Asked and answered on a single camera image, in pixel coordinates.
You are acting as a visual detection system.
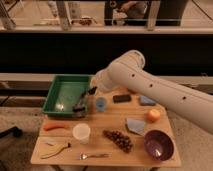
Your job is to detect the orange apple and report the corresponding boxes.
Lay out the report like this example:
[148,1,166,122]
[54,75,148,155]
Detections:
[147,109,161,122]

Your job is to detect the black rectangular block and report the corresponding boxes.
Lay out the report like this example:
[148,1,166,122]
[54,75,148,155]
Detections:
[113,94,131,103]

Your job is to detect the white plastic cup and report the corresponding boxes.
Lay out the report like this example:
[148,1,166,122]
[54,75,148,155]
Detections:
[72,123,91,144]

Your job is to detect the bunch of dark grapes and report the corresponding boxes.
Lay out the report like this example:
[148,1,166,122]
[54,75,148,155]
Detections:
[103,130,133,153]

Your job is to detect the person in background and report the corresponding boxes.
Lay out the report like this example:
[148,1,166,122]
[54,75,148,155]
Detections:
[104,0,150,26]

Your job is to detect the metal fork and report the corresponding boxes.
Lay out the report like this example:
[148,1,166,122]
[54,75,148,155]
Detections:
[79,153,109,160]

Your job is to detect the purple bowl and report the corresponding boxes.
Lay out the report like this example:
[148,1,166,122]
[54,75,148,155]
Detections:
[144,130,174,161]

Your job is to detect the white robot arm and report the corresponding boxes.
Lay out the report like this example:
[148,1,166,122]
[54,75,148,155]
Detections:
[95,50,213,135]

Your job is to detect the blue plastic cup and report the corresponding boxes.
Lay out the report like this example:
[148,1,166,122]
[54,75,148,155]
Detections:
[95,97,107,112]

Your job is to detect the grey blue cloth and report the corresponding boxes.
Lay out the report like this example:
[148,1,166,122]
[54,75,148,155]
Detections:
[126,118,146,135]

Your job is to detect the wooden table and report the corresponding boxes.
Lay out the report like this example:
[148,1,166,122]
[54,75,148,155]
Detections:
[31,87,181,168]

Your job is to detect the orange carrot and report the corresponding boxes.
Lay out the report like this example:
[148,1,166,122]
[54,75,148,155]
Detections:
[43,123,68,131]

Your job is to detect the yellow handled pliers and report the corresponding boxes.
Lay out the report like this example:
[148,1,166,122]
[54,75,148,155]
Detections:
[40,143,71,159]

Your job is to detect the blue sponge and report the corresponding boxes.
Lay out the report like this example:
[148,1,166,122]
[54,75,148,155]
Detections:
[139,96,156,106]

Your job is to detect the green plastic tray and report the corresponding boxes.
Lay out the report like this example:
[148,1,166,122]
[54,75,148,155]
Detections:
[43,74,91,118]

